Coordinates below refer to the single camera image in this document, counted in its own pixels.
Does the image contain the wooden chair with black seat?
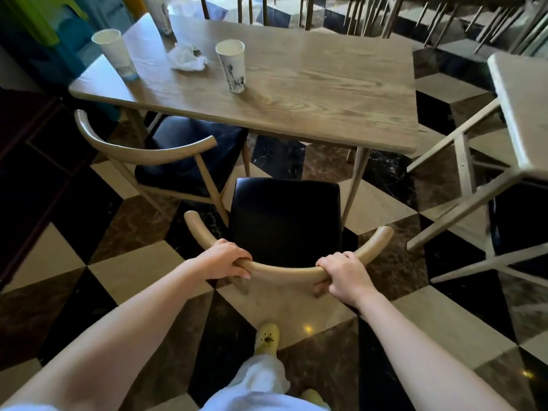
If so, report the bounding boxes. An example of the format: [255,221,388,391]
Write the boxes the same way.
[74,108,252,227]
[184,177,395,297]

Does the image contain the person's left forearm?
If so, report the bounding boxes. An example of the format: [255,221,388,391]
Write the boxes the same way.
[0,257,210,411]

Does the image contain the yellow shoe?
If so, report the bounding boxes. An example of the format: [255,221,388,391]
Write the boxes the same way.
[254,323,281,356]
[299,388,331,411]

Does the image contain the black chair seat under table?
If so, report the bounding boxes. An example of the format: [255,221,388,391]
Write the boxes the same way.
[488,182,548,279]

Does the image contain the white trousers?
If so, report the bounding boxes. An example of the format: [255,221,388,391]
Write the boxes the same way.
[200,353,329,411]

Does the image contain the blue and green bench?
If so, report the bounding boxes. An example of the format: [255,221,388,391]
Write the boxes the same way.
[0,0,148,121]

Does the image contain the person's right hand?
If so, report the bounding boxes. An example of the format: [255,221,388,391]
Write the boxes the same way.
[315,251,378,309]

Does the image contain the crumpled white napkin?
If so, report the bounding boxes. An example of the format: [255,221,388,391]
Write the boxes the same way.
[166,44,209,72]

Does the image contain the row of wooden chairs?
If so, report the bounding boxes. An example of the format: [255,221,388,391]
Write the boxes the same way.
[200,0,548,57]

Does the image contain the wooden dining table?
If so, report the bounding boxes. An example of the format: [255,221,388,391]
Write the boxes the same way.
[68,13,420,229]

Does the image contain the person's left hand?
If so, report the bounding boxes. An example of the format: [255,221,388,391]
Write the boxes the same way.
[201,238,253,281]

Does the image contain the tall white printed paper cup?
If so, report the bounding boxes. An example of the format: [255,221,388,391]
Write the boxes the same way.
[140,0,174,36]

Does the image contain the person's right forearm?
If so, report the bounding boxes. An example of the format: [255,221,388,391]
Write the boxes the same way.
[359,287,516,411]

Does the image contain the light wooden side table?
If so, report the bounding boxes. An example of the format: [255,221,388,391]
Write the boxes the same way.
[405,52,548,289]

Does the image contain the plain white paper cup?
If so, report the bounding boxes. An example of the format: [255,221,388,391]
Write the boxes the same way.
[91,28,140,82]

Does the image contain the white paper cup with drawing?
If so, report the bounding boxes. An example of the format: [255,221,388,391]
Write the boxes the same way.
[215,39,246,95]

